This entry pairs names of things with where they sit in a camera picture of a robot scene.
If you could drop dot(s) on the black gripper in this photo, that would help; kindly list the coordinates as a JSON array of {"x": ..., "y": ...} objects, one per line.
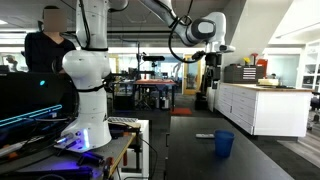
[{"x": 213, "y": 61}]

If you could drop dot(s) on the white marker with orange cap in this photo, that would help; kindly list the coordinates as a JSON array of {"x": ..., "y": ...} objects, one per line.
[{"x": 204, "y": 136}]

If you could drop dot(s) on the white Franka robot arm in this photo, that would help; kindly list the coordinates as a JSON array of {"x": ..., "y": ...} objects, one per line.
[{"x": 86, "y": 66}]

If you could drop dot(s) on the blue plastic cup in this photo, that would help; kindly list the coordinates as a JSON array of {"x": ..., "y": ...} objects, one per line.
[{"x": 224, "y": 145}]

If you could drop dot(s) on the dark metal tool chest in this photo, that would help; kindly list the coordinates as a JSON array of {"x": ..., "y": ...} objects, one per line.
[{"x": 235, "y": 75}]

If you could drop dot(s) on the yellow framed glass door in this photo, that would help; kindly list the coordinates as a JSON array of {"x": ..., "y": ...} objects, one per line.
[{"x": 185, "y": 78}]

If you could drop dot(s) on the black floor box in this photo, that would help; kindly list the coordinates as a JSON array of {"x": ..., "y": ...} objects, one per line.
[{"x": 201, "y": 103}]

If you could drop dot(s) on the small yellow object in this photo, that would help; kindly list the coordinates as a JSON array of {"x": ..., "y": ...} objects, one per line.
[{"x": 246, "y": 61}]

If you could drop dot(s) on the red floor mat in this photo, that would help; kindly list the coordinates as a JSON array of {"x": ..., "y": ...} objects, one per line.
[{"x": 181, "y": 111}]

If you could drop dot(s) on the red box on chest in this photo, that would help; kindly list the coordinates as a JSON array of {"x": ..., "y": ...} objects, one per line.
[{"x": 262, "y": 65}]

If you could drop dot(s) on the red topped workbench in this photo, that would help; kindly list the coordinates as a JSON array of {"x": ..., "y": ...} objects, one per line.
[{"x": 155, "y": 82}]

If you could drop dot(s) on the pale yellow stacked boards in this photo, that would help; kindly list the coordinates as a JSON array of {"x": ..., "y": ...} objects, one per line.
[{"x": 268, "y": 82}]

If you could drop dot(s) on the white drawer cabinet wood top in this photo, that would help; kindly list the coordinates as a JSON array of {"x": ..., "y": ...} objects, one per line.
[{"x": 280, "y": 113}]

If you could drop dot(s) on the black office chair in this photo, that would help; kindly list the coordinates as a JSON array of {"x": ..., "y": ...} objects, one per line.
[{"x": 315, "y": 103}]

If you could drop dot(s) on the person in black sweater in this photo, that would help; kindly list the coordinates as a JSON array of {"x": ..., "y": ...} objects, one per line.
[{"x": 43, "y": 53}]

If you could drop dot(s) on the black monitor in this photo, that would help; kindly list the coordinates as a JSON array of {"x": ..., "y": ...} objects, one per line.
[{"x": 30, "y": 93}]

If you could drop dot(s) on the laptop with cyan glow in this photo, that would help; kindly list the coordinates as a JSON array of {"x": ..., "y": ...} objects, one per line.
[{"x": 26, "y": 116}]

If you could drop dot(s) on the grey robot mounting table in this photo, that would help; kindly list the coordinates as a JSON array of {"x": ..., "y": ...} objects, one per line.
[{"x": 43, "y": 165}]

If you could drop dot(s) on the white pedestal cabinet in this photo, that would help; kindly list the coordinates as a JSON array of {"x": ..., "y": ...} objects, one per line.
[{"x": 145, "y": 150}]

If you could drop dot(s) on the white wall shelf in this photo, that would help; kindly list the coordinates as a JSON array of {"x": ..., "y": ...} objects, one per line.
[{"x": 311, "y": 66}]

